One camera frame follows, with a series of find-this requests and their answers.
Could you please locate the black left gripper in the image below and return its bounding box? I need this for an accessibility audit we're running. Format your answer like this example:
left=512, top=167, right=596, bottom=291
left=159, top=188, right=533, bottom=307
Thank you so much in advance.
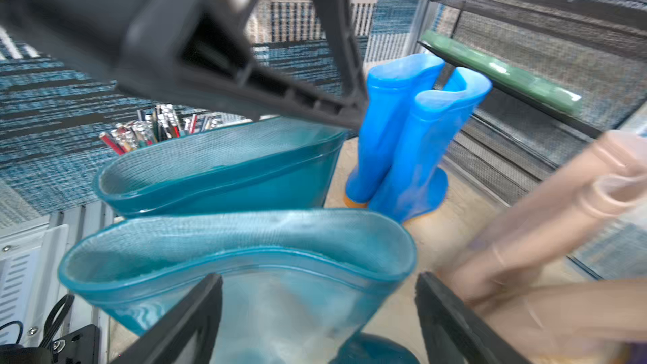
left=1, top=0, right=259, bottom=94

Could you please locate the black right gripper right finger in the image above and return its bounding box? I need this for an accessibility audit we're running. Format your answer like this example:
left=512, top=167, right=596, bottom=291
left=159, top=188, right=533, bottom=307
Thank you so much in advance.
left=414, top=272, right=530, bottom=364

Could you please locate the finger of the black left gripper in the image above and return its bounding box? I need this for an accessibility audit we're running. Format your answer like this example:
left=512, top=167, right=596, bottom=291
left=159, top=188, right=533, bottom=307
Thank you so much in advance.
left=312, top=0, right=368, bottom=111
left=191, top=65, right=367, bottom=130

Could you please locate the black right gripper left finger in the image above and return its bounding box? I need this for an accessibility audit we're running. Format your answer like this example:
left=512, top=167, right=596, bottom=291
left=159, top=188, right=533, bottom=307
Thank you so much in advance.
left=114, top=273, right=223, bottom=364

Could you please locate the teal boot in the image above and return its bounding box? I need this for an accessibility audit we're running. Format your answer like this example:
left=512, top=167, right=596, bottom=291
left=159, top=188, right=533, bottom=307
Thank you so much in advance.
left=94, top=117, right=347, bottom=218
left=58, top=209, right=416, bottom=363

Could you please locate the teal boot front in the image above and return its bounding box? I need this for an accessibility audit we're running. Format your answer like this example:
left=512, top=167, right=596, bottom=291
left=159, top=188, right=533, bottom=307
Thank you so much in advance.
left=58, top=209, right=416, bottom=363

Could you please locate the short beige boot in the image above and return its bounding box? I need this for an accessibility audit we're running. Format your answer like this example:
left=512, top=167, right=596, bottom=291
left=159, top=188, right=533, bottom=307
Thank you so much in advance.
left=437, top=131, right=646, bottom=303

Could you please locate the blue rain boot upright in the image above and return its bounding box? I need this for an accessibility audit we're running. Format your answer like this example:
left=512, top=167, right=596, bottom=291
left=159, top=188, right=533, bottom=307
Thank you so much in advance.
left=345, top=54, right=445, bottom=208

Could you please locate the bundle of pens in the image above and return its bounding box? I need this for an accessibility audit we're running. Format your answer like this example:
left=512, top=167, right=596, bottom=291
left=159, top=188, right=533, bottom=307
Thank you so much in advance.
left=99, top=104, right=251, bottom=155

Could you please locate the green tray on shelf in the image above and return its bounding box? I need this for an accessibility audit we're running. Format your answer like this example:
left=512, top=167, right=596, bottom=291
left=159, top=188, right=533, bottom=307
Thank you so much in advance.
left=421, top=30, right=582, bottom=115

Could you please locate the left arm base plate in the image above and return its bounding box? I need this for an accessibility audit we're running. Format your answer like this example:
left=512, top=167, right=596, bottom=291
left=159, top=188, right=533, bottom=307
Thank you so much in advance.
left=0, top=292, right=101, bottom=364

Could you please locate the aluminium front rail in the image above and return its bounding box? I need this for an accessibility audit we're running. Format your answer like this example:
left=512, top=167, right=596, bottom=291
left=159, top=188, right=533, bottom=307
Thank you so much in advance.
left=1, top=202, right=116, bottom=347

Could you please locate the black wire mesh shelf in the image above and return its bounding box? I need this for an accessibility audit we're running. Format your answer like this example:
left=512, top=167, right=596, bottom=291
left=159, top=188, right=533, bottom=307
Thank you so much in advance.
left=416, top=0, right=647, bottom=281

